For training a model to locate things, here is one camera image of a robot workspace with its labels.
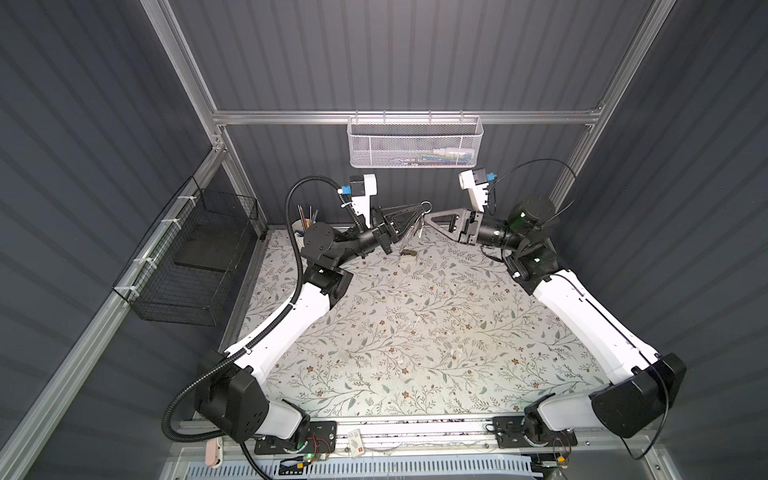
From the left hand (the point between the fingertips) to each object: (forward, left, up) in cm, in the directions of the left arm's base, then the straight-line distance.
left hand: (425, 210), depth 55 cm
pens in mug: (+40, +35, -39) cm, 66 cm away
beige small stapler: (+30, -2, -47) cm, 55 cm away
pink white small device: (-29, +49, -47) cm, 74 cm away
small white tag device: (-29, +16, -49) cm, 59 cm away
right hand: (-1, -1, -4) cm, 4 cm away
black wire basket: (+5, +58, -22) cm, 62 cm away
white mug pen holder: (+39, +37, -40) cm, 68 cm away
